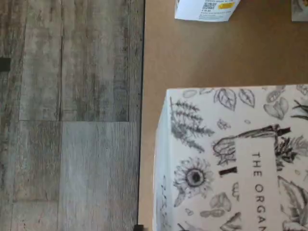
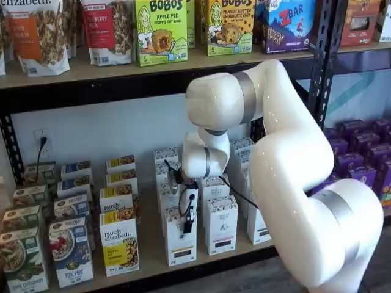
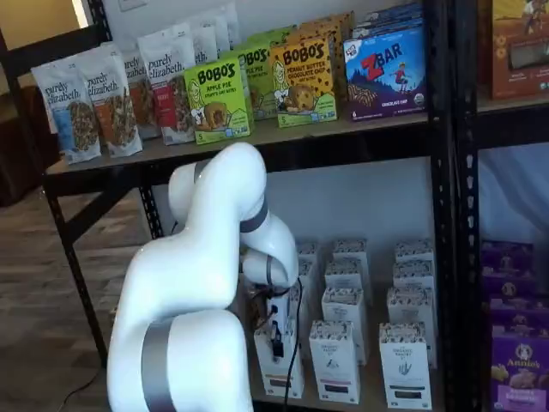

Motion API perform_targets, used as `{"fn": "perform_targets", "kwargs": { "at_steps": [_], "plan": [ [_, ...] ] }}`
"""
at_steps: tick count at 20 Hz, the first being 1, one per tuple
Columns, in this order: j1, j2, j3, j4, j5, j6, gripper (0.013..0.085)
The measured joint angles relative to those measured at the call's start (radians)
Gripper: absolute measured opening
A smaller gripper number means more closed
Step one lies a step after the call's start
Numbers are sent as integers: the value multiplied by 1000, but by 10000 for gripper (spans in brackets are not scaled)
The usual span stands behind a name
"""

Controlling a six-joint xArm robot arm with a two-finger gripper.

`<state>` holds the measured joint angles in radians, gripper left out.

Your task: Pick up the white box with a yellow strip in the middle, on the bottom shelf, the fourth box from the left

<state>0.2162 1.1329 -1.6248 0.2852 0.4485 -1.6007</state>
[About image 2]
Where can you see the green Bobo's box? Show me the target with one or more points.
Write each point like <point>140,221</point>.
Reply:
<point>162,30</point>
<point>191,24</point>

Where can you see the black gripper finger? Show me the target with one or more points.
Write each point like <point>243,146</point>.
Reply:
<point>188,226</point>

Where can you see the green oatmeal box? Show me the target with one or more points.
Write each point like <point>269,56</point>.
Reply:
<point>23,265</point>
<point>21,218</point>
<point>29,196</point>
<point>39,172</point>

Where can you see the white box grey strip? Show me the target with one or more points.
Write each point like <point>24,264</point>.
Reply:
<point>244,158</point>
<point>246,180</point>
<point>241,144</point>
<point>255,232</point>

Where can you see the wooden shelf board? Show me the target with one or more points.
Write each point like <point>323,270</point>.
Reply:
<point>360,49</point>
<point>91,73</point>
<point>149,238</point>

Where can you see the pale snack box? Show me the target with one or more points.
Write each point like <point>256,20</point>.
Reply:
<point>385,21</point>

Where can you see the blue oatmeal box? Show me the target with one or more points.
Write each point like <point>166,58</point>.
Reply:
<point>73,186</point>
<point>71,259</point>
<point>71,206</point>
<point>76,169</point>

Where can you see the white yellow oatmeal box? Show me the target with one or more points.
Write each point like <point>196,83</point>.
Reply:
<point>119,250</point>
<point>120,163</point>
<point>122,180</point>
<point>117,203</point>

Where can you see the white box yellow strip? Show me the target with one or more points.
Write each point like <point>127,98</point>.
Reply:
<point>165,154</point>
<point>166,198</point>
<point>174,241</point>
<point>161,172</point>

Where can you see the black metal shelf rack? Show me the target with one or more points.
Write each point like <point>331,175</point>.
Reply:
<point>91,99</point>
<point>366,59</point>

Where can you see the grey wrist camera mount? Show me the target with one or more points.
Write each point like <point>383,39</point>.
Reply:
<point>173,180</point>

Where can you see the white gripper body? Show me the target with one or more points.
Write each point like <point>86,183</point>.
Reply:
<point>187,203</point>

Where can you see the orange brown snack box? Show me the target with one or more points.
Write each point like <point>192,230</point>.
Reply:
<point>360,21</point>

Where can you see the granola bag red label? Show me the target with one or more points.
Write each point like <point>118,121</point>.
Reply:
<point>100,30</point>

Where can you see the blue Z Bar box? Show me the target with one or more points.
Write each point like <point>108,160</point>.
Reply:
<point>284,27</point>

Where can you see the white box pink strip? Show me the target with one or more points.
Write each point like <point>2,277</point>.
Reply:
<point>210,189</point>
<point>221,232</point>

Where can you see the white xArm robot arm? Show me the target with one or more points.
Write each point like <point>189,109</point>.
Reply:
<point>290,168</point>

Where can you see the white wall outlet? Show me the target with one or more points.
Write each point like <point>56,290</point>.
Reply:
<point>47,151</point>

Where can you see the yellow Bobo's box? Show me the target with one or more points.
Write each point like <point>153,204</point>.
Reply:
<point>230,30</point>

